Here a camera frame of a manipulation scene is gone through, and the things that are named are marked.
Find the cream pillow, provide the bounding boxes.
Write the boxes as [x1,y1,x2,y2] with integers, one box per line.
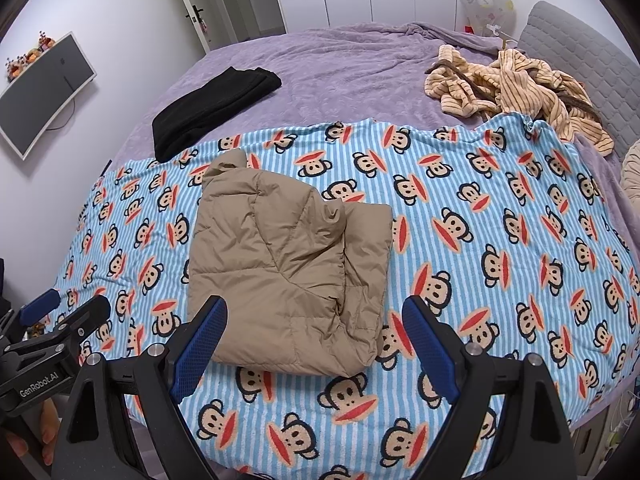
[620,140,640,201]

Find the grey padded headboard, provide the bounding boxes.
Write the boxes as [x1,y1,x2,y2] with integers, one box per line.
[517,1,640,161]

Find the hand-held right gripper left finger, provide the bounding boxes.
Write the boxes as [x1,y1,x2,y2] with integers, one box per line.
[52,295,229,480]

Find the orange toy ornaments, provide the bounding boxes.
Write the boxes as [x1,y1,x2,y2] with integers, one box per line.
[5,30,57,82]

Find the television cable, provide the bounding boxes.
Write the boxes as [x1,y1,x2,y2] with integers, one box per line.
[47,97,77,132]

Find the blue striped monkey print blanket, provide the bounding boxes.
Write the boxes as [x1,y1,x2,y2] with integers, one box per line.
[52,117,640,480]

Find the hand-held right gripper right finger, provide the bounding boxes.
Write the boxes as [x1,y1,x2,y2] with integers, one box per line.
[401,295,576,480]

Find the wall television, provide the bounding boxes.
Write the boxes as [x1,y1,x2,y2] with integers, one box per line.
[0,31,97,162]

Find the black door handle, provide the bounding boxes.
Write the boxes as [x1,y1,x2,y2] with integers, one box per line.
[186,5,208,33]

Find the purple bedspread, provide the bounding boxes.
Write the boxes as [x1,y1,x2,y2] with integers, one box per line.
[102,22,640,431]

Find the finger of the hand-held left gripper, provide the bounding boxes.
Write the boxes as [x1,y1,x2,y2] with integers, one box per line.
[19,288,62,329]
[49,295,112,350]

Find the black folded pants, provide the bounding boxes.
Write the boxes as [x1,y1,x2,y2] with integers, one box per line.
[152,66,283,163]

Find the beige puffer jacket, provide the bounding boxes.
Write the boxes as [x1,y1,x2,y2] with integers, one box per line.
[181,149,393,378]

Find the beige striped fleece robe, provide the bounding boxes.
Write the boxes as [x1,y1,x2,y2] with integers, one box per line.
[424,44,615,157]

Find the white cable bundle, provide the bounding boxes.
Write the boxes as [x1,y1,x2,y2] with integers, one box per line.
[600,390,637,461]

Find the person's left hand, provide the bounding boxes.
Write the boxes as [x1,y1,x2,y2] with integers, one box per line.
[0,399,64,468]

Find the covered white standing fan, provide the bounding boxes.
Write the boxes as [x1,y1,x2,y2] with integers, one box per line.
[456,0,516,38]

